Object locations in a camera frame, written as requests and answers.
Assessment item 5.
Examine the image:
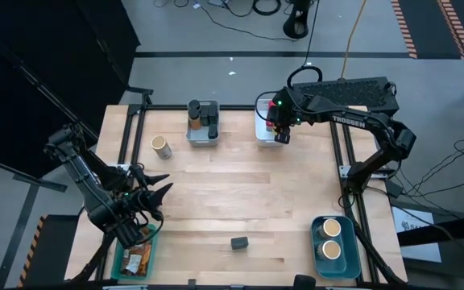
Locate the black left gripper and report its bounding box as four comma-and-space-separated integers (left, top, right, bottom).
121, 163, 175, 222

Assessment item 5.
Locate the orange spice pouch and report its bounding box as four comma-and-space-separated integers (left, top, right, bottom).
141, 237, 154, 278

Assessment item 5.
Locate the orange-labelled turmeric jar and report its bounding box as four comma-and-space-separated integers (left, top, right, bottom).
188, 109, 203, 131

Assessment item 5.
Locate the white plastic bin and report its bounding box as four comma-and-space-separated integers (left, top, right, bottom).
255, 98, 289, 147

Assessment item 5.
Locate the grey-blue plastic bin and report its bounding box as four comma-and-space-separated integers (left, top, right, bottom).
186, 99, 221, 147

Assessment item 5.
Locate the teal green plastic bin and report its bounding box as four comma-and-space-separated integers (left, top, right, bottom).
110, 223, 160, 281

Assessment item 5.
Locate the black computer case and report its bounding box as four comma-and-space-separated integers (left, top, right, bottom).
291, 76, 400, 133

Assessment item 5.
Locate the black stand base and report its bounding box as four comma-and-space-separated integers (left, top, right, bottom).
282, 0, 310, 40

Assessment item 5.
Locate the black mat with hazard stripes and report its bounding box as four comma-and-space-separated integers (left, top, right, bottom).
17, 214, 80, 288

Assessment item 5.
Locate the black support pole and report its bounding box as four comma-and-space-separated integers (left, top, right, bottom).
14, 64, 100, 142

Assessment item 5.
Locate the black power adapter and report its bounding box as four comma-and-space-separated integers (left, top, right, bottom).
384, 180, 405, 198

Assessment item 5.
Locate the dark blue plastic bin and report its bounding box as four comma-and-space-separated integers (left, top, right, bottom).
310, 214, 363, 281

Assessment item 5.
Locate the black rounded object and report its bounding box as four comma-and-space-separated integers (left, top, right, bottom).
293, 274, 317, 290

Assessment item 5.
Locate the white printed sign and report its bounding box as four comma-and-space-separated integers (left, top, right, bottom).
391, 205, 442, 263

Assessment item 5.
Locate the black mat with orange stripes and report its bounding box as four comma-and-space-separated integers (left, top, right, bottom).
390, 0, 464, 61

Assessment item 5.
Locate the black partition screen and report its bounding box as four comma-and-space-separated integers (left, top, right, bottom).
0, 0, 141, 178

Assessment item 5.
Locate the black metal beam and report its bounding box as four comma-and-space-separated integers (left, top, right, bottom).
396, 220, 464, 247

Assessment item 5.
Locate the black metal table frame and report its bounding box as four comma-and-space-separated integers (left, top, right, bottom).
70, 89, 408, 290

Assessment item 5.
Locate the black looped cable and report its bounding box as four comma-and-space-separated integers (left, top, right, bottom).
286, 0, 324, 92

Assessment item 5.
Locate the coiled black cable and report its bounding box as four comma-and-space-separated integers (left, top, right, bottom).
251, 0, 282, 17

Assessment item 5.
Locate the yellow cable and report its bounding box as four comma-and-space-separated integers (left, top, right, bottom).
338, 0, 368, 80

